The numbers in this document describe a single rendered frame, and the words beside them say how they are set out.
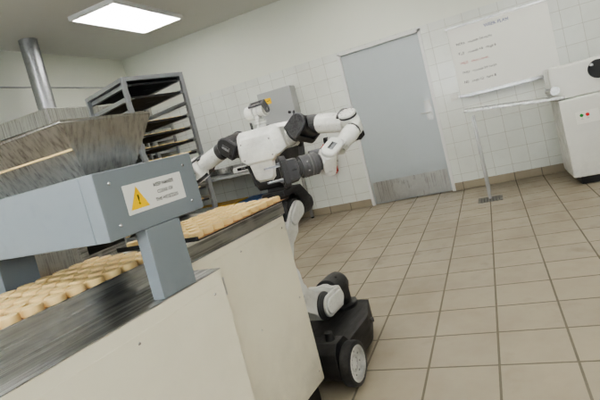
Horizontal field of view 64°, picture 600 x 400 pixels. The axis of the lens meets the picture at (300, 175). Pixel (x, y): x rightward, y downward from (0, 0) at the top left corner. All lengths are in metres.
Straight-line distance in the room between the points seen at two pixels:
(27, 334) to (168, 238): 0.36
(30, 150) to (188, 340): 0.63
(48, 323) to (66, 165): 0.38
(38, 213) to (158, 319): 0.39
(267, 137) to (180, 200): 0.99
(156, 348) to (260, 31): 6.02
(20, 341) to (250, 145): 1.40
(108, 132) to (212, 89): 5.99
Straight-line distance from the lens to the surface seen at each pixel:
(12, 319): 1.25
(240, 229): 1.83
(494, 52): 6.24
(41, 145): 1.34
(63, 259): 5.51
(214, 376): 1.40
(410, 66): 6.34
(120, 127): 1.36
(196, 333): 1.34
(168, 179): 1.30
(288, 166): 1.81
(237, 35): 7.11
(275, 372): 1.97
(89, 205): 1.18
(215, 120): 7.28
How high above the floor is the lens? 1.15
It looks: 4 degrees down
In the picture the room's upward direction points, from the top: 14 degrees counter-clockwise
